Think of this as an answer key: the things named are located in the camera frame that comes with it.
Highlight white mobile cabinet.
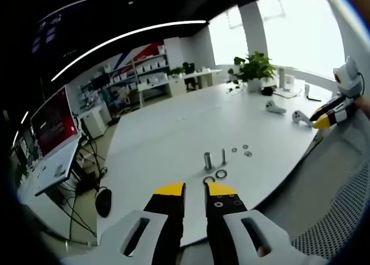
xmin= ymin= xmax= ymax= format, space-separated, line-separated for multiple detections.
xmin=79 ymin=105 xmax=112 ymax=139

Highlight dark wall display screen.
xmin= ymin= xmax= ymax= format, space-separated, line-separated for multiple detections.
xmin=30 ymin=13 xmax=66 ymax=55

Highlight white office desk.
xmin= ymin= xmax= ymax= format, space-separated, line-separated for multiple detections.
xmin=167 ymin=68 xmax=223 ymax=98

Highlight black floor cables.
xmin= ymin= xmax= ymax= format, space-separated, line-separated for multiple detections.
xmin=57 ymin=131 xmax=109 ymax=240

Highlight black computer mouse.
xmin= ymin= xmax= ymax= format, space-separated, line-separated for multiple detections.
xmin=95 ymin=188 xmax=112 ymax=218

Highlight white game controller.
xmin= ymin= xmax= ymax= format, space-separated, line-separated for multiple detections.
xmin=265 ymin=100 xmax=287 ymax=115
xmin=291 ymin=111 xmax=313 ymax=128

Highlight white tilted side table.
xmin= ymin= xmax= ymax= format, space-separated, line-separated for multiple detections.
xmin=31 ymin=131 xmax=82 ymax=197

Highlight potted green plant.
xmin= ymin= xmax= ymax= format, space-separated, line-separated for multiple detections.
xmin=228 ymin=51 xmax=278 ymax=93

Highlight red screen monitor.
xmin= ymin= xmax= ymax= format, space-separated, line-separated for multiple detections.
xmin=29 ymin=85 xmax=82 ymax=161

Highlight grey mesh office chair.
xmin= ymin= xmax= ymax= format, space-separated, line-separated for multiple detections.
xmin=261 ymin=102 xmax=370 ymax=262

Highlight white flat box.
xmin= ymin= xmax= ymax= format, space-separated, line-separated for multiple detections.
xmin=273 ymin=89 xmax=298 ymax=99

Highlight white storage shelf unit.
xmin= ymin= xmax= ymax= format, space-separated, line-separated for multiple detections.
xmin=77 ymin=45 xmax=170 ymax=109

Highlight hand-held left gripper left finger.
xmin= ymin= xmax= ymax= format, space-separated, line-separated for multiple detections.
xmin=97 ymin=181 xmax=186 ymax=265

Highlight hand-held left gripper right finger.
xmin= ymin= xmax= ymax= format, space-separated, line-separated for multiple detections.
xmin=203 ymin=181 xmax=327 ymax=265

